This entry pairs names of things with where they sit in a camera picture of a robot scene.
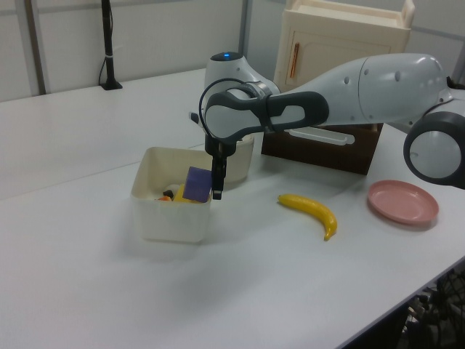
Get yellow toy piece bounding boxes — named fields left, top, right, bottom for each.
left=173, top=183, right=205, bottom=204

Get cream toy cabinet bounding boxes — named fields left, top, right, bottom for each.
left=272, top=0, right=416, bottom=92

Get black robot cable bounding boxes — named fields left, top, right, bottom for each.
left=198, top=77, right=257, bottom=141

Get purple block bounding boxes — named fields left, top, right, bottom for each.
left=182, top=166, right=213, bottom=204

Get brown drawer with white handle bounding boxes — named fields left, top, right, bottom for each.
left=260, top=121, right=385, bottom=177

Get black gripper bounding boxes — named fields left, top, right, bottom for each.
left=204, top=133, right=238, bottom=201

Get cream round lidded bin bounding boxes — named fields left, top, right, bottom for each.
left=222, top=131, right=256, bottom=190

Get pink plate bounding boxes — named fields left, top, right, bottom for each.
left=367, top=179, right=440, bottom=225

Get thin black pole cable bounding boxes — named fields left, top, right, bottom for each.
left=98, top=54, right=108, bottom=87

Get white plastic box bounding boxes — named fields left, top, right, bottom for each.
left=129, top=146, right=214, bottom=244

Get white black toy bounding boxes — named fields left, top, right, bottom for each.
left=162, top=183, right=185, bottom=199

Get yellow banana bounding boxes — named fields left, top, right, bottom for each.
left=278, top=193, right=338, bottom=241

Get black mesh equipment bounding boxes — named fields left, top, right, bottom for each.
left=403, top=267, right=465, bottom=349

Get copper cabinet handle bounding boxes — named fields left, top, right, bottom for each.
left=288, top=41, right=302, bottom=79

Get black pole stand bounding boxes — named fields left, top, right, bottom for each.
left=100, top=0, right=124, bottom=91

